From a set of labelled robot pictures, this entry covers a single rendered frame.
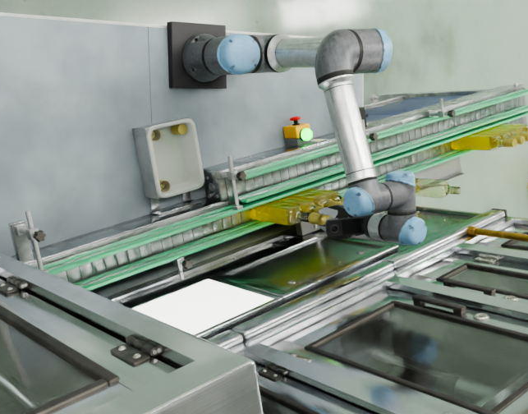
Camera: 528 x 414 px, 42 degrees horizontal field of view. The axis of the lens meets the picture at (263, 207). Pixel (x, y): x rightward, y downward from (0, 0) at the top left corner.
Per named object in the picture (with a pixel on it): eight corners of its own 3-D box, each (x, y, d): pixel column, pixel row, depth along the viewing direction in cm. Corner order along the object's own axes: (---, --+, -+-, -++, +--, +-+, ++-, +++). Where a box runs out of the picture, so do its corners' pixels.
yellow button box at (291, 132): (284, 145, 252) (298, 145, 246) (282, 125, 250) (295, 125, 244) (298, 141, 256) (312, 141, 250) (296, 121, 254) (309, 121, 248)
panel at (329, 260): (80, 337, 183) (143, 373, 156) (77, 327, 182) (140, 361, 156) (322, 240, 236) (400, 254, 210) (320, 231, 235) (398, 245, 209)
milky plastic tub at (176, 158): (145, 198, 217) (159, 200, 210) (131, 127, 212) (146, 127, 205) (191, 184, 227) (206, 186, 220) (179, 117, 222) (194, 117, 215)
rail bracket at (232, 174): (221, 208, 220) (245, 211, 210) (212, 156, 216) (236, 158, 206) (228, 205, 221) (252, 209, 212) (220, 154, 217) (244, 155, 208)
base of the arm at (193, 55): (185, 29, 217) (201, 26, 210) (224, 39, 227) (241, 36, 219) (180, 77, 218) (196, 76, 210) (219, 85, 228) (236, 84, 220)
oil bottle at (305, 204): (264, 215, 232) (307, 222, 215) (261, 199, 230) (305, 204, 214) (277, 211, 235) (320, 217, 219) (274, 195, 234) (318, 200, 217)
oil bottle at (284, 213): (250, 219, 228) (293, 227, 212) (248, 203, 227) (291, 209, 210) (264, 215, 232) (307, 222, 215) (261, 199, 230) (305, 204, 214)
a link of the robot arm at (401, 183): (392, 176, 174) (394, 218, 175) (421, 170, 180) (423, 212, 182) (369, 174, 180) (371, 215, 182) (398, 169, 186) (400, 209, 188)
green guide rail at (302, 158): (227, 178, 220) (243, 180, 214) (227, 175, 220) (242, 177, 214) (524, 91, 324) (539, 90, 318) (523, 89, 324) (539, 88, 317)
